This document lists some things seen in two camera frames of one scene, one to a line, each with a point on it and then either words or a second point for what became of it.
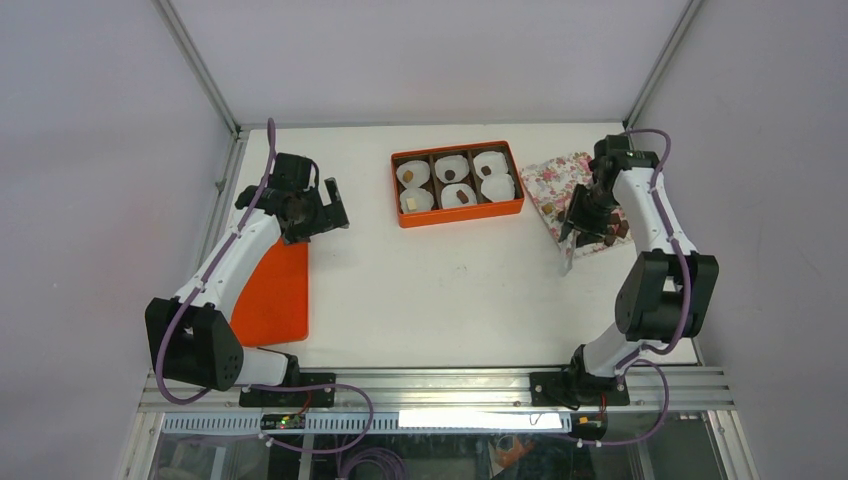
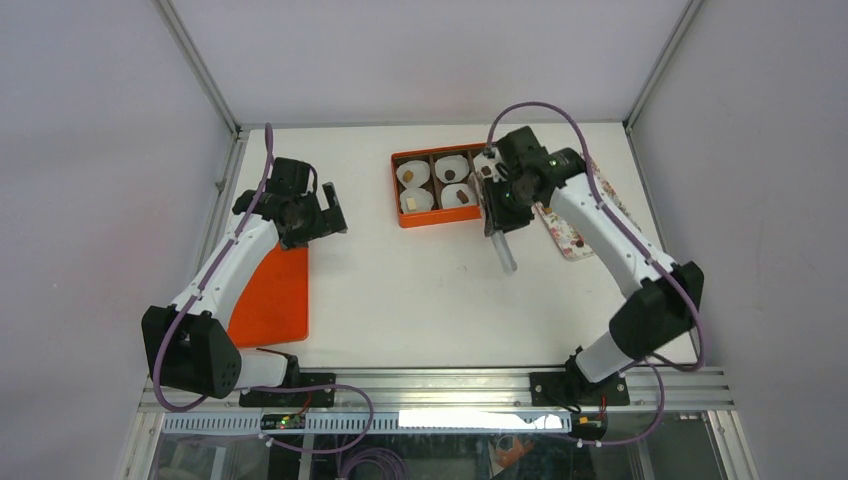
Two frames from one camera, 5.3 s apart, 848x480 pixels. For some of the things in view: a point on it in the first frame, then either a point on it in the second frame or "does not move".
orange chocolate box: [456, 183] does not move
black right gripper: [590, 229] -> [497, 218]
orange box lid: [272, 303] does not move
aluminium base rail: [691, 391] does not move
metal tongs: [568, 255] -> [507, 258]
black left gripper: [329, 216] does not move
